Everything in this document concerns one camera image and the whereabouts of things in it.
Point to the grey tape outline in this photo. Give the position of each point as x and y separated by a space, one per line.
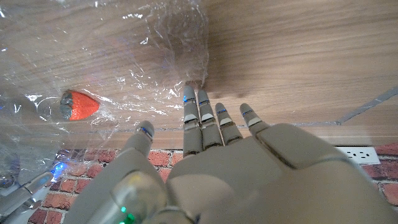
367 107

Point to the white power strip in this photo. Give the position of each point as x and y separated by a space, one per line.
360 154

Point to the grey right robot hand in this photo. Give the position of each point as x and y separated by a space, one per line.
28 196

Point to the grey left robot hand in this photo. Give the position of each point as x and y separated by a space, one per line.
248 180

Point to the red brick print backdrop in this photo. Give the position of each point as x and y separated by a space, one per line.
158 157

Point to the small red fruit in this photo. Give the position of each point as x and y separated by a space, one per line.
79 105

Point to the clear plastic wrap sheet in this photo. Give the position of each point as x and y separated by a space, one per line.
93 46

